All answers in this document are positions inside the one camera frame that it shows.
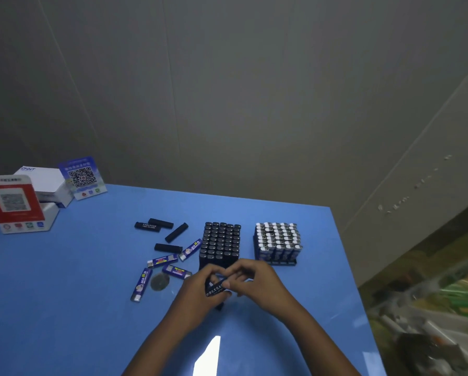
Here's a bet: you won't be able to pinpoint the black grid tray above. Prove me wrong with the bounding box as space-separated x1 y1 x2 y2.
198 221 242 275
253 221 303 267

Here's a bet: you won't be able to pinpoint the row of black lighters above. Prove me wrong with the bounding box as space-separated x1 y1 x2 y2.
199 221 242 271

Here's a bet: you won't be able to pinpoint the person's right hand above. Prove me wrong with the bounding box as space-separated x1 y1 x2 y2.
221 258 298 319

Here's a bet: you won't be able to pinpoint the blue code sign stand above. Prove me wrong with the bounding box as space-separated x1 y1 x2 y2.
57 157 108 201

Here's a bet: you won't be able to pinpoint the person's right forearm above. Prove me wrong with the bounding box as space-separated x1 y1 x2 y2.
282 299 362 376

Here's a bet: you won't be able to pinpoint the red code sign stand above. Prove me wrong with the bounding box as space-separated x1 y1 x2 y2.
0 174 60 234

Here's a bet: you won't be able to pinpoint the dark round disc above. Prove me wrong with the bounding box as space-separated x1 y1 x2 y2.
150 273 171 291

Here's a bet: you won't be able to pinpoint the row of blue lighters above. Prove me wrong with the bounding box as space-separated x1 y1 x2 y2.
254 221 303 263

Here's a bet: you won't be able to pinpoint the person's left hand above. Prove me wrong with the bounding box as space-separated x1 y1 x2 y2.
164 262 232 328

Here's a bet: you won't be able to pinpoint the person's left forearm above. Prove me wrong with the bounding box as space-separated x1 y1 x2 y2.
122 313 194 376

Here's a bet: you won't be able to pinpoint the crumpled clear plastic bags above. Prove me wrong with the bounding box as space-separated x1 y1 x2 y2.
366 266 468 376

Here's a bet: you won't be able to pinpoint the white cardboard box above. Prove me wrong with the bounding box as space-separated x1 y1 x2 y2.
14 166 75 209

